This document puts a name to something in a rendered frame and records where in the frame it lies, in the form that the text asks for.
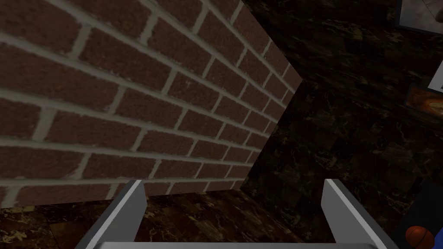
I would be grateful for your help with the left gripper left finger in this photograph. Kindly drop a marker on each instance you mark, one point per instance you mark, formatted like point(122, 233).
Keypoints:
point(126, 211)

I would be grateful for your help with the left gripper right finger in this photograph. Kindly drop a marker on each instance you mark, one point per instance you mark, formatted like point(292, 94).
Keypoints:
point(341, 214)

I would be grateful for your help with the orange and brown wall picture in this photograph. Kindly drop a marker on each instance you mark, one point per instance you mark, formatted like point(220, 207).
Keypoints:
point(427, 102)

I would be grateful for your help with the white wall picture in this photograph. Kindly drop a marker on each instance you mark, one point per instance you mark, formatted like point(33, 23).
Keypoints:
point(438, 77)

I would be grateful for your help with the pale grey framed wall picture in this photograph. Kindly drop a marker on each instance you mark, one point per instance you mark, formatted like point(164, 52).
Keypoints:
point(422, 14)

